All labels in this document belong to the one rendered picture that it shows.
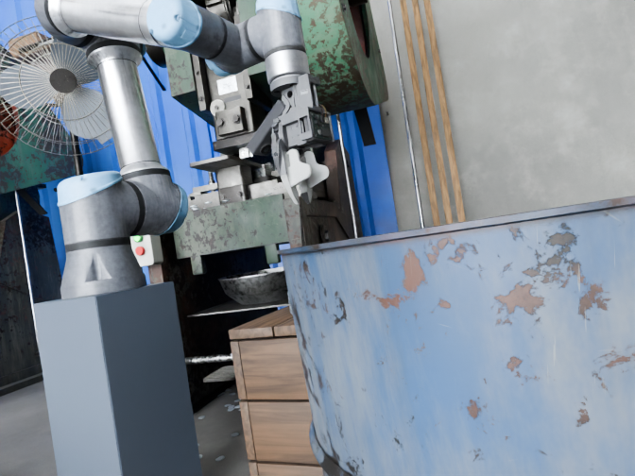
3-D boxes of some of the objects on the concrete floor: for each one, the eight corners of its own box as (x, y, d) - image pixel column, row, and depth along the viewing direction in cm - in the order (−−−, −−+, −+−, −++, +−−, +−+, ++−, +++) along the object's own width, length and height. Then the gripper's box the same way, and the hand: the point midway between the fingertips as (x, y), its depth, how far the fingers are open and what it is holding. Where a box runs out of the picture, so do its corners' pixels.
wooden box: (474, 547, 68) (438, 314, 68) (255, 520, 83) (227, 330, 84) (489, 430, 105) (466, 278, 105) (335, 426, 120) (316, 294, 120)
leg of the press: (351, 416, 125) (301, 91, 127) (312, 418, 129) (263, 101, 130) (393, 336, 214) (364, 144, 215) (369, 339, 217) (340, 150, 218)
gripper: (294, 66, 74) (316, 196, 74) (330, 79, 83) (349, 196, 83) (254, 83, 79) (274, 207, 78) (292, 94, 88) (310, 205, 87)
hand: (299, 196), depth 82 cm, fingers open, 3 cm apart
